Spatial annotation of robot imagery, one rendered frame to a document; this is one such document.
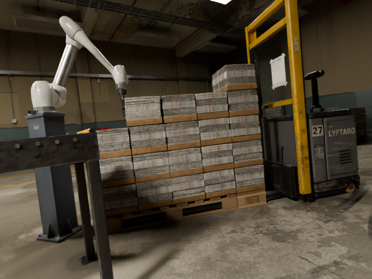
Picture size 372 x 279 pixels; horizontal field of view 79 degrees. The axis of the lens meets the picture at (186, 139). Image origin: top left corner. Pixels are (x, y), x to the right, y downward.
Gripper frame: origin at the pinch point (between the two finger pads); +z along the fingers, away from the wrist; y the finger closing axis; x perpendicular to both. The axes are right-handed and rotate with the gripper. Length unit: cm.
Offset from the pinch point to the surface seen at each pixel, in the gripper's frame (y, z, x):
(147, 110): -19.2, 1.3, -19.0
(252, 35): 35, -80, -151
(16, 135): 563, -8, 340
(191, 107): -18, 1, -56
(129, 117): -18.6, 4.9, -4.6
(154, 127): -18.5, 15.1, -23.0
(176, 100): -18.1, -5.6, -44.2
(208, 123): -18, 16, -70
